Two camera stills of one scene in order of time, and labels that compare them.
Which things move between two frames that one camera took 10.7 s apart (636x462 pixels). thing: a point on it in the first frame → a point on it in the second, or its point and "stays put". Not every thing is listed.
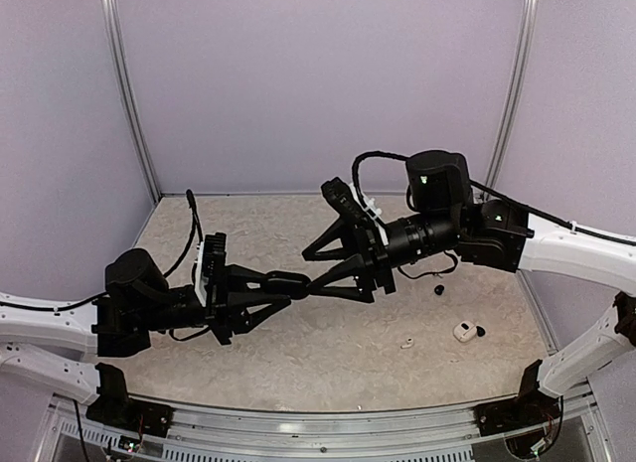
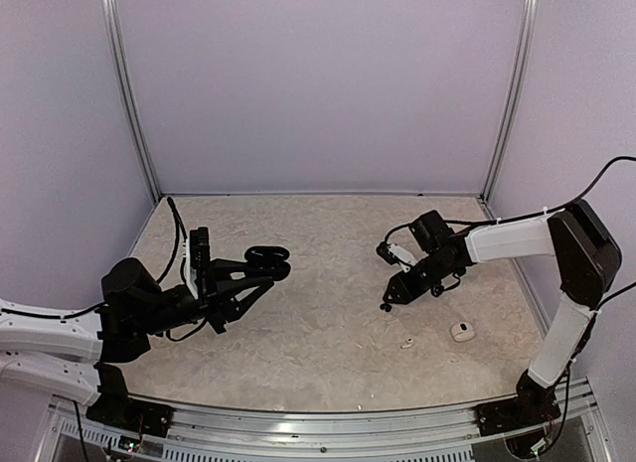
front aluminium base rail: x=575 y=432 stays put
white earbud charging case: x=465 y=331 stays put
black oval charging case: x=293 y=284 → x=267 y=261
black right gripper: x=372 y=261 → x=407 y=292
